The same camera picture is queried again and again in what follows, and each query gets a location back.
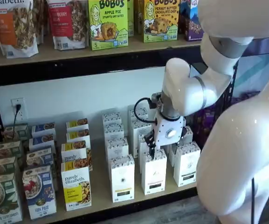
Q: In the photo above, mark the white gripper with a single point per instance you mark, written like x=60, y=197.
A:
x=169, y=130

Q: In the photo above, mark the white box yellow strip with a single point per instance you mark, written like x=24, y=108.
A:
x=122, y=179
x=114, y=131
x=112, y=117
x=118, y=149

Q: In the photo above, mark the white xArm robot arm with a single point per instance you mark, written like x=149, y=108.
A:
x=236, y=151

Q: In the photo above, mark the white box green strip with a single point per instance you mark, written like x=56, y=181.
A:
x=186, y=165
x=189, y=134

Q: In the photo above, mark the white box pink strip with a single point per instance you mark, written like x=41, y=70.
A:
x=141, y=114
x=154, y=175
x=142, y=145
x=136, y=133

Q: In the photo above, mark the white yellow purely elizabeth box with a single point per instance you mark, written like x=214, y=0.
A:
x=76, y=186
x=77, y=123
x=73, y=154
x=77, y=135

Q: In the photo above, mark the blue Zbar box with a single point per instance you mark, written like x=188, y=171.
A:
x=190, y=25

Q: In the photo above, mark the yellow Bobo's peanut butter box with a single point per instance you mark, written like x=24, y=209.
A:
x=161, y=23

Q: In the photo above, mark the blue flax cereal box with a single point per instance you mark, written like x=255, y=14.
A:
x=39, y=157
x=43, y=128
x=42, y=141
x=39, y=193

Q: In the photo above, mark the green Bobo's apple pie box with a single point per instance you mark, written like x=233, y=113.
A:
x=130, y=18
x=108, y=28

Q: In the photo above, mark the green cereal box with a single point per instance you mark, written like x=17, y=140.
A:
x=15, y=131
x=3, y=200
x=8, y=149
x=1, y=166

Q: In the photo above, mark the red granola bag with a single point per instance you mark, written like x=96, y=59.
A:
x=64, y=25

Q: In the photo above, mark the purely elizabeth granola bag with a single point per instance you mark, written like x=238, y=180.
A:
x=38, y=21

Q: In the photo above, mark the orange granola bag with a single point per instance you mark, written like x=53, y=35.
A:
x=10, y=30

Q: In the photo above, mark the white wall outlet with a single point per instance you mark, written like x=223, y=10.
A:
x=14, y=101

